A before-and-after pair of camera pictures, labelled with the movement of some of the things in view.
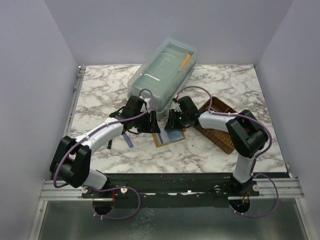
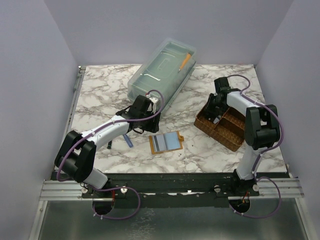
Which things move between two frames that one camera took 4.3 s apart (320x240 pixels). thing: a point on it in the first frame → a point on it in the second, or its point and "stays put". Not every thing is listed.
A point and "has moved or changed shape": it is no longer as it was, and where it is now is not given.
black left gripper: [152, 126] stays put
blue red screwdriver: [127, 138] stays put
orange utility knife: [187, 59] stays put
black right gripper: [171, 124] → [213, 112]
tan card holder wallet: [168, 136] has moved or changed shape
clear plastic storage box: [164, 72] stays put
